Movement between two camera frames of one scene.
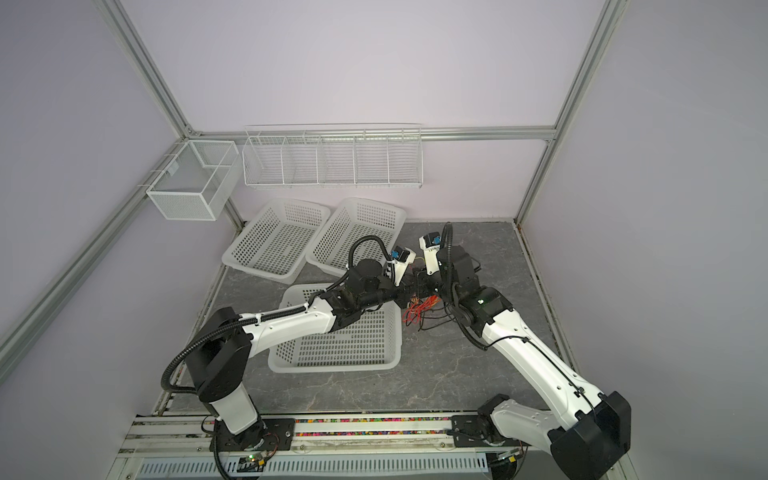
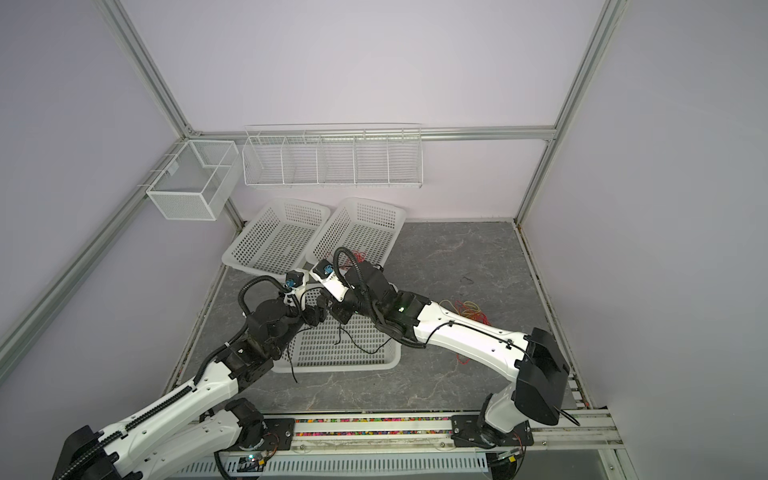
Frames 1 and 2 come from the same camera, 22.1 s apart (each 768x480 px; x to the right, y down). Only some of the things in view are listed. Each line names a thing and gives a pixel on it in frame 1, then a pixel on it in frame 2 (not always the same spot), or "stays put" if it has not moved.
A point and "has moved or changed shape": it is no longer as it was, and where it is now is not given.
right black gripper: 424,280 to 340,311
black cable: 437,309 has moved or changed shape
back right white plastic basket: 351,218 stays put
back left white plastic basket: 276,238 stays put
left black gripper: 406,289 to 316,313
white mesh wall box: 199,180 stays put
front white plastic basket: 368,343 stays put
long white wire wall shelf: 339,155 stays put
